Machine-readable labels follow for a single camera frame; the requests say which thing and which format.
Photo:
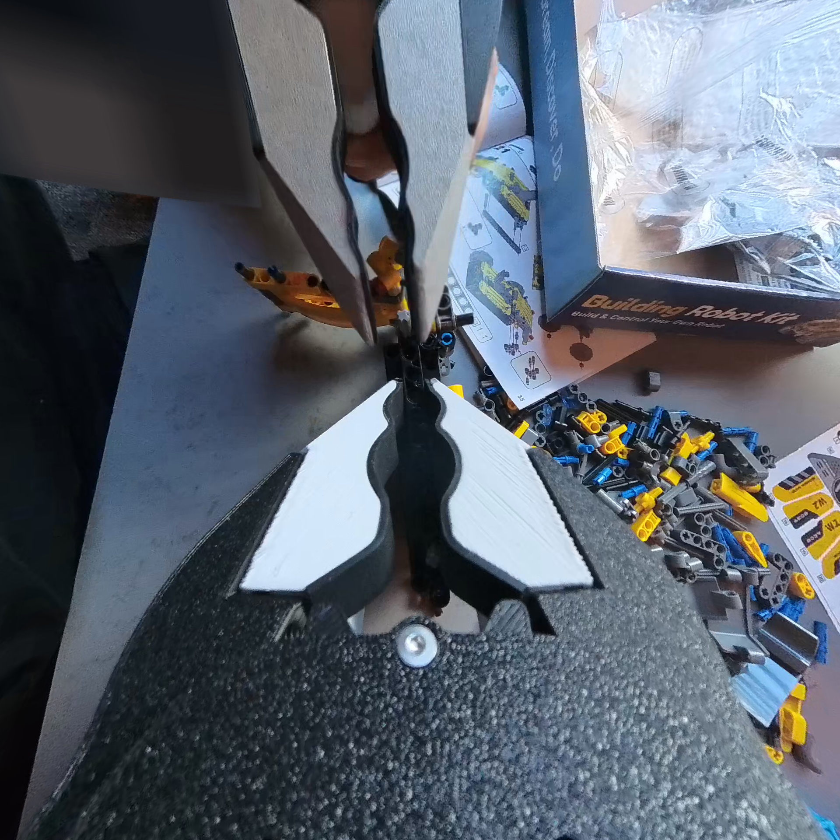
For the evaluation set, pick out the yellow sticker sheet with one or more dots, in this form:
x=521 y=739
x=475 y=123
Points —
x=807 y=512

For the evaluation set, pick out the person's left hand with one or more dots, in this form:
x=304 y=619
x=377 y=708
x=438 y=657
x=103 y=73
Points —
x=367 y=151

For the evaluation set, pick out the clear plastic wrapping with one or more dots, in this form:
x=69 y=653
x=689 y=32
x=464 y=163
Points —
x=709 y=131

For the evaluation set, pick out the instruction booklet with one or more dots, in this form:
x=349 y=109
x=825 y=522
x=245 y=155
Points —
x=499 y=249

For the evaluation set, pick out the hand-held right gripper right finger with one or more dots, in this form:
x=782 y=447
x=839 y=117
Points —
x=512 y=525

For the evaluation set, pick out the grey desk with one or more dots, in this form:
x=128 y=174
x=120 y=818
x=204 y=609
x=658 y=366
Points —
x=210 y=394

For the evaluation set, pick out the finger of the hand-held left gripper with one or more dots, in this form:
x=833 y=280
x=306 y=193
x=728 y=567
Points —
x=433 y=131
x=295 y=131

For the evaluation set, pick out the small dark single brick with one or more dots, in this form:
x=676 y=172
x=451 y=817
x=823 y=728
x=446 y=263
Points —
x=650 y=381

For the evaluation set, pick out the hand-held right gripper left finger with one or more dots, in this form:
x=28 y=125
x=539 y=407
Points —
x=315 y=518

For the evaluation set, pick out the blue cardboard kit box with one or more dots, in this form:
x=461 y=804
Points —
x=564 y=197

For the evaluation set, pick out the yellow black brick model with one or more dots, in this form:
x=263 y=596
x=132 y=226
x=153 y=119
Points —
x=413 y=367

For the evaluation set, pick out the pile of small building bricks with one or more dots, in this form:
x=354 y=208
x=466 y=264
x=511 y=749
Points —
x=656 y=492

